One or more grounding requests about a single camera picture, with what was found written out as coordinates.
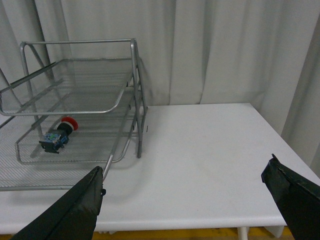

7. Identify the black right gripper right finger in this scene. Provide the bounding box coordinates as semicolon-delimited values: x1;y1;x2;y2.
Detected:
261;154;320;240

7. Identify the silver mesh three-tier rack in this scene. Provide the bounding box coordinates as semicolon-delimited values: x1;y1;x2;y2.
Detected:
0;38;148;192

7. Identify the white curtain backdrop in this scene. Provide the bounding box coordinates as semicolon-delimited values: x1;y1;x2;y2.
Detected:
0;0;320;174

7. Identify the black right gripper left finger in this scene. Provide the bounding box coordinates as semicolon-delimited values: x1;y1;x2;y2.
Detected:
12;166;106;240

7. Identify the red emergency stop button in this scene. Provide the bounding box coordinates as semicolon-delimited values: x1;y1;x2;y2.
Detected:
39;116;79;154

